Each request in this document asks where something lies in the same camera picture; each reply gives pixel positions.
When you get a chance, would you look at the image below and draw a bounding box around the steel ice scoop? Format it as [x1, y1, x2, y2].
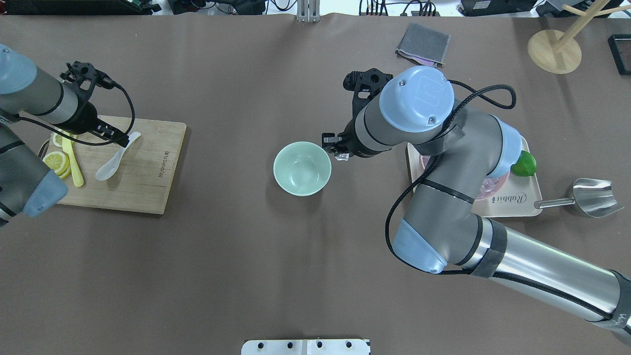
[534, 178, 624, 218]

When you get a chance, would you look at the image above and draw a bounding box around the green lime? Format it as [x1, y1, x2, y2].
[511, 150, 538, 177]

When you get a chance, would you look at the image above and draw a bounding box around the cream plastic tray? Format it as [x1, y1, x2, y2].
[406, 143, 542, 218]

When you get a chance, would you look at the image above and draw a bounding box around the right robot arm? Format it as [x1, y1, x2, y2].
[322, 67, 630, 344]

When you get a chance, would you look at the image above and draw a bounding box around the mint green bowl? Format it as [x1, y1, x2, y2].
[273, 142, 332, 196]

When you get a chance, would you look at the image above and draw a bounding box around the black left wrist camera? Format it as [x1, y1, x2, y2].
[59, 61, 117, 104]

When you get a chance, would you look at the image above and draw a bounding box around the metal bracket at table edge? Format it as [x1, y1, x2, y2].
[297, 0, 321, 23]

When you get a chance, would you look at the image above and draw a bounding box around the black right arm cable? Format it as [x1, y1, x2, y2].
[385, 79, 616, 320]

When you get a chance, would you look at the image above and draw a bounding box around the grey folded cloth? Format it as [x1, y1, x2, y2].
[395, 23, 451, 67]

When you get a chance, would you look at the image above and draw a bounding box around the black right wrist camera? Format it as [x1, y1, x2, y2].
[343, 68, 393, 118]

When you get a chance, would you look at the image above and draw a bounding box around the lemon slice stack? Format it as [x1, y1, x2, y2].
[42, 151, 71, 179]

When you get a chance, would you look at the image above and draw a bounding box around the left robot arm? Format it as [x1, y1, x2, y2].
[0, 45, 131, 225]

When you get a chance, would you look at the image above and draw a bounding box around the bamboo cutting board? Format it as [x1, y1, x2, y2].
[60, 118, 186, 215]

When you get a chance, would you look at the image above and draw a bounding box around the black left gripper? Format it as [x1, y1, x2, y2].
[69, 101, 129, 147]

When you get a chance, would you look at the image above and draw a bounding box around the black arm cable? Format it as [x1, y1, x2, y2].
[18, 81, 136, 147]
[385, 79, 616, 320]

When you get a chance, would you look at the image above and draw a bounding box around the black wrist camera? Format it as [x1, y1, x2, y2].
[59, 61, 117, 104]
[343, 68, 393, 118]

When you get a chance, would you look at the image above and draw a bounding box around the wooden stand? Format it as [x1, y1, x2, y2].
[527, 0, 631, 74]

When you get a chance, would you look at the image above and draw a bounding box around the black box at edge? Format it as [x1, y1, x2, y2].
[608, 34, 631, 75]

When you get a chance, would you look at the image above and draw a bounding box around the white ceramic spoon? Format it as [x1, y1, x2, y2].
[95, 131, 141, 180]

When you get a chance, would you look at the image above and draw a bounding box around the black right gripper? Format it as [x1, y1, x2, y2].
[321, 118, 368, 158]

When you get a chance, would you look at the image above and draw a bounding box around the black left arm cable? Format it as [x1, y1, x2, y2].
[18, 81, 136, 147]

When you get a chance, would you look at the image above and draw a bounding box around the lemon slice near bun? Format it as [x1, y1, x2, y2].
[52, 130, 77, 148]

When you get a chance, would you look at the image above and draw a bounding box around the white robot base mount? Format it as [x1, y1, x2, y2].
[241, 339, 372, 355]

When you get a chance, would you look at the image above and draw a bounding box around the yellow plastic knife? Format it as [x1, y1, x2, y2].
[62, 138, 85, 188]

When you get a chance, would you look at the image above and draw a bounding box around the pink bowl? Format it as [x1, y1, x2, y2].
[420, 155, 511, 201]

